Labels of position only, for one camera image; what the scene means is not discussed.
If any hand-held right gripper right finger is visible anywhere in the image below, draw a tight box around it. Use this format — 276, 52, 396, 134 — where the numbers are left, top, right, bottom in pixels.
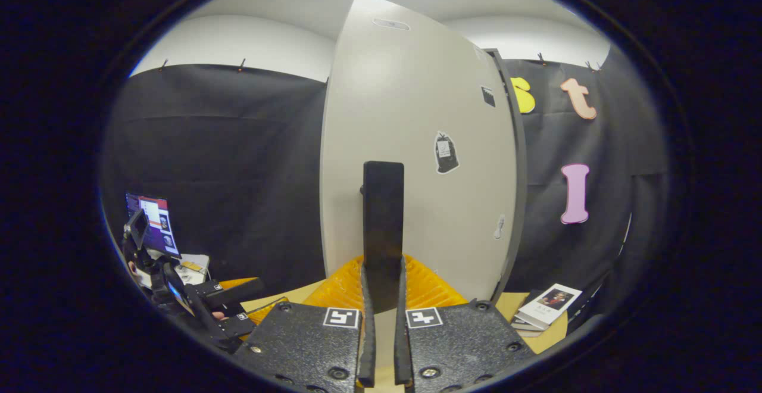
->
392, 254, 537, 393

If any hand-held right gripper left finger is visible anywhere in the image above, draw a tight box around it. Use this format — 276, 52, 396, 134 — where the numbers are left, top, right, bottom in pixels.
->
232, 254, 377, 393

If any black door handle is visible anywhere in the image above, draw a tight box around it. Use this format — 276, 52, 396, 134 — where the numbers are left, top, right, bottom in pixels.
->
361, 161, 405, 313

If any dark grey cabinet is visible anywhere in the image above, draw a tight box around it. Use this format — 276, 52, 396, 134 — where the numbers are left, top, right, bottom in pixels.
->
485, 48, 529, 304

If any white box with yellow label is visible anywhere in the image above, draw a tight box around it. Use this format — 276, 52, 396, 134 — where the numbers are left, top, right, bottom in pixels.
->
179, 254, 210, 285

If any laptop screen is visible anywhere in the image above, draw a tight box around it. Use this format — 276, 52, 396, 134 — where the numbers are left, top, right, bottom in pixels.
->
126, 194, 181, 258

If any black backdrop cloth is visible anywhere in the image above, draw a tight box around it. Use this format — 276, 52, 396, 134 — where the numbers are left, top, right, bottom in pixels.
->
101, 54, 670, 322

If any white book with portrait cover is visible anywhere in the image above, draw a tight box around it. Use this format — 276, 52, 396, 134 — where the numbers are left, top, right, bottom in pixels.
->
517, 283, 583, 330

